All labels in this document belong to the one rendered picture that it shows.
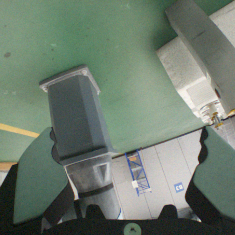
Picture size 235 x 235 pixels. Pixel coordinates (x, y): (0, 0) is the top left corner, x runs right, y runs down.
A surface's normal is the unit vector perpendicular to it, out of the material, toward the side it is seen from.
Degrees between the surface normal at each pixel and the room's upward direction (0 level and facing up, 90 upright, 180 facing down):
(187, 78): 90
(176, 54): 90
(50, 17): 0
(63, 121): 90
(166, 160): 90
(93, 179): 72
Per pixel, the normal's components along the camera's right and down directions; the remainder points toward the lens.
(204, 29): -0.58, -0.09
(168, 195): -0.14, -0.28
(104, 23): 0.29, 0.91
